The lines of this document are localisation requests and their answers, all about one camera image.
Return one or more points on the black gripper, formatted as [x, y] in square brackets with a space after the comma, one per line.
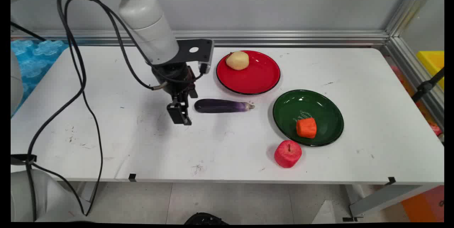
[175, 75]

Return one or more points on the orange carrot piece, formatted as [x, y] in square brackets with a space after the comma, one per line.
[306, 128]

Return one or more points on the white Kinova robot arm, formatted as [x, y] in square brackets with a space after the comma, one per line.
[142, 8]

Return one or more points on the purple eggplant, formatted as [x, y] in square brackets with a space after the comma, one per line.
[220, 106]

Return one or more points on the yellow potato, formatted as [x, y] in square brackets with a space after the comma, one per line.
[237, 60]

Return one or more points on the red plate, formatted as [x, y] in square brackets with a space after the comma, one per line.
[255, 75]

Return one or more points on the black round object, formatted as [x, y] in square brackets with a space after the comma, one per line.
[205, 219]

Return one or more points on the red apple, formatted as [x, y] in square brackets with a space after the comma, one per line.
[287, 155]

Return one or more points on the green plate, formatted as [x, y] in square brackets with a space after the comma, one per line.
[319, 102]

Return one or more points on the blue foam mat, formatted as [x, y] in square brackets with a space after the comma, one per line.
[35, 61]

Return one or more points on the black stand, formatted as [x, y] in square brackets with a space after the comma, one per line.
[424, 88]

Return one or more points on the yellow bin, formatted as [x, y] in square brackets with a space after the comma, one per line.
[432, 61]

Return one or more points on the orange box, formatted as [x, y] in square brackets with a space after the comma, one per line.
[425, 205]

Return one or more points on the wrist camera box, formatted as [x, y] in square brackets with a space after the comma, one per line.
[205, 67]

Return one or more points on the aluminium frame rail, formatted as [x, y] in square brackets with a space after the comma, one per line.
[415, 75]
[283, 38]

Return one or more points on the aluminium frame post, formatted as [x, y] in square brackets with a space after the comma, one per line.
[413, 4]

